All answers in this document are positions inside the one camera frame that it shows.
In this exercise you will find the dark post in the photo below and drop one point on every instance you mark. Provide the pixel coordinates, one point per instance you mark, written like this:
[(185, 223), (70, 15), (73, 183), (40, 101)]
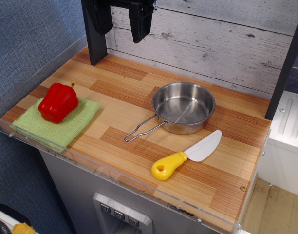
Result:
[(96, 43), (283, 77)]

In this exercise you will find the dark left post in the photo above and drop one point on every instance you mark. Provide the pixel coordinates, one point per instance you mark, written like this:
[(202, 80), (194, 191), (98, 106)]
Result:
[(96, 43)]

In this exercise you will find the silver dispenser panel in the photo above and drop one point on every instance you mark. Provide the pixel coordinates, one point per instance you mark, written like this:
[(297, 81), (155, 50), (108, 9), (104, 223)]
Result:
[(118, 218)]

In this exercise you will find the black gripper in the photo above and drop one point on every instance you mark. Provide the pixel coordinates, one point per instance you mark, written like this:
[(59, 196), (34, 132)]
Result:
[(140, 15)]

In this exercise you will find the metal pot with wire handle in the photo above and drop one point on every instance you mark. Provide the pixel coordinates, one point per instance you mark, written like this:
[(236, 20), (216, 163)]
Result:
[(180, 108)]

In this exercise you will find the yellow object at corner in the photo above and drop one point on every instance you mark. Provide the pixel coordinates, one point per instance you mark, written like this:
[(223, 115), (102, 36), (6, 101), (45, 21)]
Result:
[(23, 228)]

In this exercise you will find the red bell pepper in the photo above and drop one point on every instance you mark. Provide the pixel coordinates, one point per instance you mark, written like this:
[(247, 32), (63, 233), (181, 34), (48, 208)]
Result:
[(59, 101)]

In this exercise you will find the dark right post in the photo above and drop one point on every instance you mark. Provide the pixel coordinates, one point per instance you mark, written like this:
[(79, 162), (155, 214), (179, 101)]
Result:
[(283, 77)]

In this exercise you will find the yellow handled toy knife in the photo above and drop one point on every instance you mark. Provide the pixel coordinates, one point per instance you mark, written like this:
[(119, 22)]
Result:
[(164, 168)]

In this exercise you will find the grey toy fridge cabinet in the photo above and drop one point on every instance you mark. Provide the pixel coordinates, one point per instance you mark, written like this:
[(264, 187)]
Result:
[(77, 186)]

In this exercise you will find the green cloth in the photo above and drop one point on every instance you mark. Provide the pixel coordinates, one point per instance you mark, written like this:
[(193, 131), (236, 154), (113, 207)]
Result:
[(55, 136)]

